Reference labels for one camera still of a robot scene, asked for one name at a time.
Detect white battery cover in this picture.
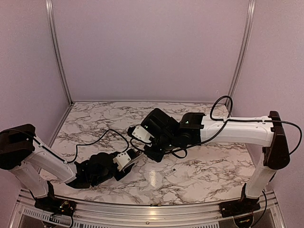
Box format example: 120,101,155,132
164,168,177,176

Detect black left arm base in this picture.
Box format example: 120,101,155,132
34,181,76,217

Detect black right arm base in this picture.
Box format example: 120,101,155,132
219,183,261,218

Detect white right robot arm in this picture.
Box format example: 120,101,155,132
138,108,290,213

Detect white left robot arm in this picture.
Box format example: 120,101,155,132
0,124,140,211

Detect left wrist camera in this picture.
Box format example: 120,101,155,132
113,149,144,171

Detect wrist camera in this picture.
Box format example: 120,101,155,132
127,125,153,144
113,149,144,171

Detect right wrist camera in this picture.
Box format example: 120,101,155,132
127,125,153,144

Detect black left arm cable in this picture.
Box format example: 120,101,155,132
0,129,130,164

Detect front aluminium rail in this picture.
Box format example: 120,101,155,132
14,187,285,228

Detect right aluminium frame post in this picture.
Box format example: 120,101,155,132
228,0,256,98

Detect aluminium frame post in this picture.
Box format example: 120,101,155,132
45,0,74,106
228,0,256,98

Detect left aluminium frame post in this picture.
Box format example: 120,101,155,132
45,0,74,106

